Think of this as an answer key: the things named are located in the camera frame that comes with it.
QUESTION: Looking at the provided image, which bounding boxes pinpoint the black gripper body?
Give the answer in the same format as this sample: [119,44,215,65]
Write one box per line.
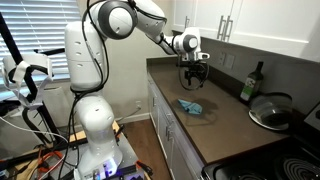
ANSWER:
[180,59,208,77]

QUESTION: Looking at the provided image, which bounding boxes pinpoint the blue cloth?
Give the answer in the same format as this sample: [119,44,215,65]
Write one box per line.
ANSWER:
[176,98,204,116]

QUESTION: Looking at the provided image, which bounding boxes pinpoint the white upper cabinet door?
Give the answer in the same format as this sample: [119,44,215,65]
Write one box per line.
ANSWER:
[192,0,235,40]
[172,0,198,32]
[229,0,320,64]

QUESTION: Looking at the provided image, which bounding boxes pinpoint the green wine bottle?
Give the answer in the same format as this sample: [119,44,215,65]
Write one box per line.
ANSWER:
[239,60,265,103]

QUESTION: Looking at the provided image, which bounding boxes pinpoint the white lower cabinet unit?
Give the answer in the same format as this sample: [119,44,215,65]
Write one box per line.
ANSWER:
[146,73,205,180]

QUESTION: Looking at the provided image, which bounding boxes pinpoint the grey robot mounting table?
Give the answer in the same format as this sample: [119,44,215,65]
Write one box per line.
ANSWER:
[0,119,152,180]

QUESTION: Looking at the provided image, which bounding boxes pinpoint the red and black clamp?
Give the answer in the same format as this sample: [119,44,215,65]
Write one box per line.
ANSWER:
[134,159,155,177]

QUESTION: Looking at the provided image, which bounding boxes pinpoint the black electric stove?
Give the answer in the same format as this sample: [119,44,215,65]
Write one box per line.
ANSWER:
[201,101,320,180]

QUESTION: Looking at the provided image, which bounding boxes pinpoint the white bin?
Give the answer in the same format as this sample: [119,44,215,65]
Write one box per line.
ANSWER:
[42,85,74,129]

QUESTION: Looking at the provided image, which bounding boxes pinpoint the white window blinds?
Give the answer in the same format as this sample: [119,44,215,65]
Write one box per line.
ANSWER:
[0,0,83,102]

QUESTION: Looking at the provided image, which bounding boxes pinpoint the black tripod pole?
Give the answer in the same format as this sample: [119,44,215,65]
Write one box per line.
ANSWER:
[0,11,66,153]

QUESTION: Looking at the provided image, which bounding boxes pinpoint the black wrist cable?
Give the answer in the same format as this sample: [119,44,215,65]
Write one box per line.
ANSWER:
[177,55,211,91]

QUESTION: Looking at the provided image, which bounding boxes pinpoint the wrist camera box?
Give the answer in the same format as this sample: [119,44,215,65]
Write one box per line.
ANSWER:
[196,51,211,61]

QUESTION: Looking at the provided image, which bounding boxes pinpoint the silver upper cabinet handle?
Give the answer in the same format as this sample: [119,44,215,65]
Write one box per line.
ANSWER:
[183,15,191,34]
[216,14,227,41]
[224,15,234,43]

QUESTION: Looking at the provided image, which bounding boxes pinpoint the silver drawer handle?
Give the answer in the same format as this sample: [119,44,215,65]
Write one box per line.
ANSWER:
[165,112,175,126]

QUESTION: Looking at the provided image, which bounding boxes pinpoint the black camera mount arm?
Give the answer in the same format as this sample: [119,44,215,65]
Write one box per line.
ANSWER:
[33,47,67,57]

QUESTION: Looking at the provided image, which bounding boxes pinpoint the orange cable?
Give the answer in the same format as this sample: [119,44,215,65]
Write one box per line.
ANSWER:
[35,150,65,175]

